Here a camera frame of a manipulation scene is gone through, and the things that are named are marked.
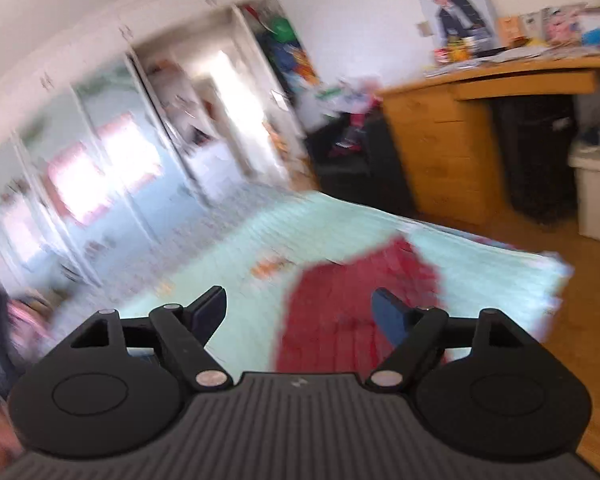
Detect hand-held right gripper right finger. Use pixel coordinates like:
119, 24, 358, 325
367, 287, 528, 392

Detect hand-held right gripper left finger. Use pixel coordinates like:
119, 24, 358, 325
70, 286, 232, 392

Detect red plaid dress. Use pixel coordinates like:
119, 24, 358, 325
272, 236, 453, 373

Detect green quilted bee bedspread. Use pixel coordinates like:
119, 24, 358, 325
115, 192, 576, 376

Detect sliding door wardrobe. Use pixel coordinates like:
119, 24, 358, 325
0, 0, 301, 291

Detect white drawer cabinet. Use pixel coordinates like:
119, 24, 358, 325
187, 145, 241, 201

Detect black bag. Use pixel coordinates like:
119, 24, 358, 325
307, 130, 376, 196

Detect wooden desk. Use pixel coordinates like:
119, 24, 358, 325
377, 55, 600, 226

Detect pink notice poster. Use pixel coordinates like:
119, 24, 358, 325
45, 142, 113, 226
97, 112, 163, 196

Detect pink patterned garment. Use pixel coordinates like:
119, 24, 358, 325
7, 300, 51, 356

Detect blue notice poster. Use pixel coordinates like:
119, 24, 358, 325
0, 195, 46, 266

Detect white door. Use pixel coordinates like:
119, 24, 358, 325
230, 5, 321, 193

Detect white plastic bag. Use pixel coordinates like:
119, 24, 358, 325
325, 77, 381, 111

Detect shelf with colourful bags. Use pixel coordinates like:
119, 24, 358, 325
250, 5, 321, 96

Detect uniformed figure portrait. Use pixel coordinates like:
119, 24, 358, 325
415, 0, 498, 53

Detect colourful photo frames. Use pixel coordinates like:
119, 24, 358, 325
542, 5, 600, 48

